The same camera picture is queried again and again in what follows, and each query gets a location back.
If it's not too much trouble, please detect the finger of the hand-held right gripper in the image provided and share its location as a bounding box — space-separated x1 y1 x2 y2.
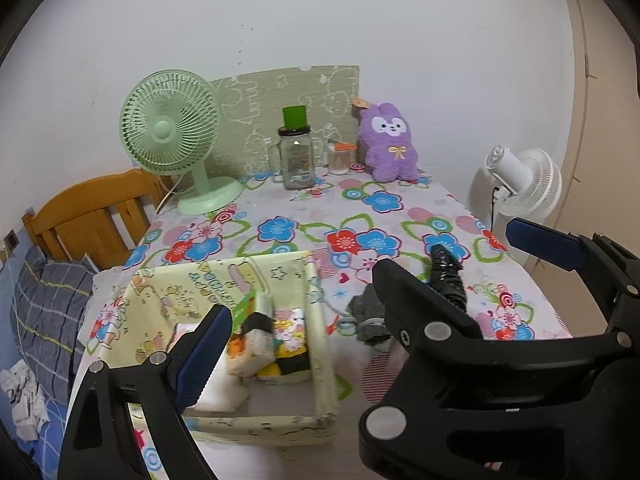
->
505 217 640 321
372 257 485 361

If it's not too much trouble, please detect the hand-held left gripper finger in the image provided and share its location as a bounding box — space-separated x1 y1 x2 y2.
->
57 304 234 480

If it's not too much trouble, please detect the black plastic bag roll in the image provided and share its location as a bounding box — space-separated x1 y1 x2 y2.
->
426 242 469 313

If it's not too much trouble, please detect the white wipes pack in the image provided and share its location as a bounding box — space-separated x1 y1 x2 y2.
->
172 322 251 413

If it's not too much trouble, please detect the grey knit gloves pair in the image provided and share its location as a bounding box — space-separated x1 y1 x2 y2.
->
347 290 396 352

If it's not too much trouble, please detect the yellow printed storage box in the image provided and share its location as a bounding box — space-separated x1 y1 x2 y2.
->
120 252 338 445

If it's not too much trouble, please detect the yellow black tissue pack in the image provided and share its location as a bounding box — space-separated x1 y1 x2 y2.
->
257 355 312 385

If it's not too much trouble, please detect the cartoon tissue pack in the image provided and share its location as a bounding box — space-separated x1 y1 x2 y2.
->
272 306 309 358

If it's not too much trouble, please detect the white standing fan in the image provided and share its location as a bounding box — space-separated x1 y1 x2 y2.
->
467 146 563 261

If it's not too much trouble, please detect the floral tablecloth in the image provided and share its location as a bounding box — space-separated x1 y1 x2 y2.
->
75 165 573 480

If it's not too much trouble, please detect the purple plush rabbit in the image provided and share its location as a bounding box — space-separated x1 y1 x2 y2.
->
352 97 422 183

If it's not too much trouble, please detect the cotton swab jar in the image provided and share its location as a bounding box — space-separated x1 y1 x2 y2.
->
326 141 357 175

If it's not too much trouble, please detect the grey plaid pillow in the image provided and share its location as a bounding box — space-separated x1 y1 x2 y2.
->
10 247 98 406

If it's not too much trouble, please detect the blue checked bed sheet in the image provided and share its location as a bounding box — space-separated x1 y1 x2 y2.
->
15 400 76 480

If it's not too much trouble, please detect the glass mug jar green lid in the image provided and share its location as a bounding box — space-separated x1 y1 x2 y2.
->
267 106 317 191

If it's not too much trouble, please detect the white crumpled cloth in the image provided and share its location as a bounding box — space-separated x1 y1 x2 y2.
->
0 360 50 442

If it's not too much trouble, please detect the wooden bed headboard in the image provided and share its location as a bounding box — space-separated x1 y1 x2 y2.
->
21 169 173 271

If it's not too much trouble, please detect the green desk fan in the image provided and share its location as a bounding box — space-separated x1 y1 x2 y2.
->
119 71 244 217

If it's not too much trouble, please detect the green printed board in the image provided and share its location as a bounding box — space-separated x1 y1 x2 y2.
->
209 64 362 178

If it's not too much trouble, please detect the white fan cord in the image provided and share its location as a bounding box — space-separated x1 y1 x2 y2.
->
154 180 186 216

